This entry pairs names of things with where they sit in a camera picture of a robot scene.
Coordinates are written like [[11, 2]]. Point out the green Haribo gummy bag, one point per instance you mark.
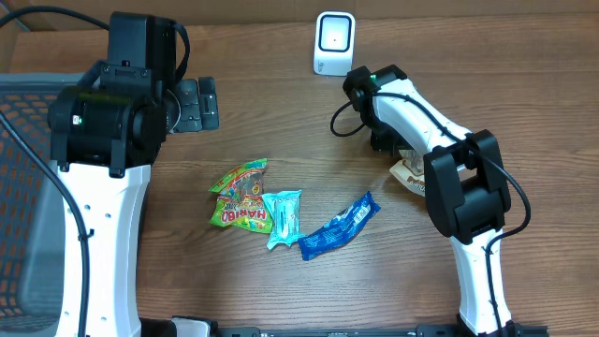
[[240, 201]]

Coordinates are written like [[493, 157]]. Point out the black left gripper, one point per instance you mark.
[[201, 110]]

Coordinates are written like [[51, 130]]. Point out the grey plastic lattice basket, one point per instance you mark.
[[32, 211]]

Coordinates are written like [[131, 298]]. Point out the blue snack packet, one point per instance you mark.
[[341, 229]]

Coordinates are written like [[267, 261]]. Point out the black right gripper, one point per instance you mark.
[[378, 141]]

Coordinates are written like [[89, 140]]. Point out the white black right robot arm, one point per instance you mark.
[[465, 191]]

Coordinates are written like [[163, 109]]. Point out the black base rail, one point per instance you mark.
[[419, 331]]

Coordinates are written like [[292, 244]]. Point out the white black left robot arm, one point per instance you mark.
[[106, 133]]

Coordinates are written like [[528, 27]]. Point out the mint green tissue packet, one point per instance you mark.
[[284, 210]]

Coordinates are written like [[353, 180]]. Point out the white barcode scanner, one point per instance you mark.
[[334, 42]]

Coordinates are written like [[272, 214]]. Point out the beige dried mushroom bag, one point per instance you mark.
[[409, 171]]

